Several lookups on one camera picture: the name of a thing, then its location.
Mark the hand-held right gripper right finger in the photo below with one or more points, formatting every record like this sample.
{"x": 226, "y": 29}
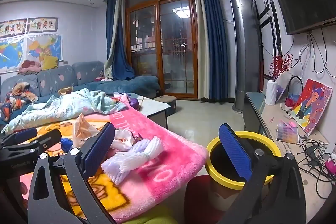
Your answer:
{"x": 235, "y": 153}

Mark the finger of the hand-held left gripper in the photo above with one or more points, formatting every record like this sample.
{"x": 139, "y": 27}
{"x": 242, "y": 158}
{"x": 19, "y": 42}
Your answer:
{"x": 50, "y": 140}
{"x": 25, "y": 135}

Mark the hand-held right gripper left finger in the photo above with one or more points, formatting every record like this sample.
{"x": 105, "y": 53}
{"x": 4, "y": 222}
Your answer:
{"x": 97, "y": 144}

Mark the blue plastic bag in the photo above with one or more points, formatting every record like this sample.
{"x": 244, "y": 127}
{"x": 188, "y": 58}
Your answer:
{"x": 67, "y": 144}

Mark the yellow rimmed trash bin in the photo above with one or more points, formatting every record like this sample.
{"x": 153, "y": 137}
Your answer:
{"x": 262, "y": 138}

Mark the white foam fruit net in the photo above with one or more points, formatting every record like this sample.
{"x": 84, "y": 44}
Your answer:
{"x": 131, "y": 161}

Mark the beige plastic bag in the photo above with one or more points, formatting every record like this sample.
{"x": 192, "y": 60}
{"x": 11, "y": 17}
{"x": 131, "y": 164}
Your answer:
{"x": 81, "y": 129}

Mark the white printed wrapper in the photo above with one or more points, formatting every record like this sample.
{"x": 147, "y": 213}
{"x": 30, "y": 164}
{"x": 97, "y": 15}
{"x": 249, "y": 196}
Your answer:
{"x": 120, "y": 140}

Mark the light blue printed quilt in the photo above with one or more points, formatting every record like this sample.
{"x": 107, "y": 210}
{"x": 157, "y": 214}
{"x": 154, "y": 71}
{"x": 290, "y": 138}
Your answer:
{"x": 65, "y": 106}

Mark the orange and blue patterned cloth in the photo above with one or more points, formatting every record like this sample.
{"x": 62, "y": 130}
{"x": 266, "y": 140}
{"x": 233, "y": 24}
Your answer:
{"x": 18, "y": 98}

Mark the long television console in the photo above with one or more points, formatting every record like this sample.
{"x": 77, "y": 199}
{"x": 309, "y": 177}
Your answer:
{"x": 270, "y": 121}

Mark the small red printed packet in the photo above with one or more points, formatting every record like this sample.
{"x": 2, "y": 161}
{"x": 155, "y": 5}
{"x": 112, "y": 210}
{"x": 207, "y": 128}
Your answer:
{"x": 116, "y": 100}

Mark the purple plastic bag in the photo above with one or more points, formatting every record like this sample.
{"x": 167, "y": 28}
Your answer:
{"x": 134, "y": 102}

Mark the clear bead organizer box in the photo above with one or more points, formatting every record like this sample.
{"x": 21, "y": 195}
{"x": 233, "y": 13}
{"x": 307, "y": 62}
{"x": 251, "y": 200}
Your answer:
{"x": 287, "y": 133}

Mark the blue grey sofa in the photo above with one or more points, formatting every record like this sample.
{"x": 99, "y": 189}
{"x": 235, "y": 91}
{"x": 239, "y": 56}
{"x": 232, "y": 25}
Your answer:
{"x": 52, "y": 79}

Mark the pink plastic tray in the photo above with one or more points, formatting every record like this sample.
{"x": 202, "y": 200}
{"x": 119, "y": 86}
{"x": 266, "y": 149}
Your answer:
{"x": 292, "y": 123}

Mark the pink white cloth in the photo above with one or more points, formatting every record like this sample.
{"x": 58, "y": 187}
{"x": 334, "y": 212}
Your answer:
{"x": 105, "y": 79}

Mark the pink printed blanket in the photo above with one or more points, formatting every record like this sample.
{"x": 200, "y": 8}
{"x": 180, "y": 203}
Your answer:
{"x": 168, "y": 161}

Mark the white top coffee table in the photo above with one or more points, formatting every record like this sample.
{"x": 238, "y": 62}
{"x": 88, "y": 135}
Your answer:
{"x": 155, "y": 108}

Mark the pile of pink clothes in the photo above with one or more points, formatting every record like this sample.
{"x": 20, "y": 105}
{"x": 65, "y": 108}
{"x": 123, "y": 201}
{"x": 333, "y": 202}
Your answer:
{"x": 30, "y": 66}

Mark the white ribbed vase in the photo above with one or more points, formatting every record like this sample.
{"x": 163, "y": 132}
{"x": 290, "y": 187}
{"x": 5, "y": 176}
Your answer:
{"x": 271, "y": 92}

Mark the red cloth bundle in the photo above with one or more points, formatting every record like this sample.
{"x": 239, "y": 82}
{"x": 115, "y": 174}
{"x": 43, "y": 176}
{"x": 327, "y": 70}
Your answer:
{"x": 290, "y": 102}

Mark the yellow pillow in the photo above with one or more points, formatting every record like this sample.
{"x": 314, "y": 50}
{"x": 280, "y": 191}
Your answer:
{"x": 50, "y": 62}

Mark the round dark stool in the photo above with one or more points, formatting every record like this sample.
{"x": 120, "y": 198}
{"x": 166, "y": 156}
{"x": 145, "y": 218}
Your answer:
{"x": 165, "y": 102}

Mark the purple dotted card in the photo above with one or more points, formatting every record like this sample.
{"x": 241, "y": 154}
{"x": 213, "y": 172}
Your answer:
{"x": 284, "y": 86}

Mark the colourful portrait painting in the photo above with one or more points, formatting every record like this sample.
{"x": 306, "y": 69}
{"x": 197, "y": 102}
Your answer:
{"x": 312, "y": 106}

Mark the blue curtain with beige lining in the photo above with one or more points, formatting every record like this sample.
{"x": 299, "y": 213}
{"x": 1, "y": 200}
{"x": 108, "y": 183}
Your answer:
{"x": 119, "y": 56}
{"x": 212, "y": 43}

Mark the yellow-green cloth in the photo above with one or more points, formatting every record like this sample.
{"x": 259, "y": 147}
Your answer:
{"x": 157, "y": 218}

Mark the red berry branch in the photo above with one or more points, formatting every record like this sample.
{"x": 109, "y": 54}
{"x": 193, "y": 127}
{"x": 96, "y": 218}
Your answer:
{"x": 279, "y": 66}

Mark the grey tower air conditioner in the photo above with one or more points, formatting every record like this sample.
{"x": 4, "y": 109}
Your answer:
{"x": 245, "y": 56}

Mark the wooden sliding glass door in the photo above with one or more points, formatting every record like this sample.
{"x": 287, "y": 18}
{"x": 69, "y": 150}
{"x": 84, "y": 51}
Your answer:
{"x": 170, "y": 43}

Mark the world wall map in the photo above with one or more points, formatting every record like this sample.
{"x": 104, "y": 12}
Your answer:
{"x": 10, "y": 54}

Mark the country wall map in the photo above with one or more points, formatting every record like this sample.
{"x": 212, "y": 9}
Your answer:
{"x": 43, "y": 47}

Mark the calligraphy wall poster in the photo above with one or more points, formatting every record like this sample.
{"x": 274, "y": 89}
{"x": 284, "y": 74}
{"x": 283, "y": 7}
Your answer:
{"x": 13, "y": 27}
{"x": 43, "y": 25}

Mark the black wall trim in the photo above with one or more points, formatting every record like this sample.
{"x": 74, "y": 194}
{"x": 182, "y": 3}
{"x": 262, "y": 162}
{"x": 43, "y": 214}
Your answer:
{"x": 273, "y": 16}

